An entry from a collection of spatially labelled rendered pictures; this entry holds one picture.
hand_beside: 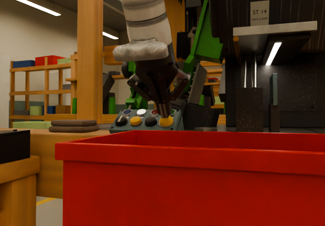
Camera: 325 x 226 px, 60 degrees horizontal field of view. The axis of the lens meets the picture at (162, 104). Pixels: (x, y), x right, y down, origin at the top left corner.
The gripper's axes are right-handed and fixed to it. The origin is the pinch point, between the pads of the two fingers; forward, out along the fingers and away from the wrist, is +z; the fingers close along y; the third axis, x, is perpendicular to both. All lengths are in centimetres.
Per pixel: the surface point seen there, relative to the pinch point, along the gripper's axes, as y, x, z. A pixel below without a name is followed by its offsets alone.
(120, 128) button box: 10.2, 2.1, 3.8
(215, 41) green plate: -7.9, -30.7, -1.7
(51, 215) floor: 155, -79, 171
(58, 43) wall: 602, -756, 242
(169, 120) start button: -0.6, 0.6, 2.8
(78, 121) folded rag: 23.1, -1.5, 4.8
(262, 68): -21.0, -40.0, 12.1
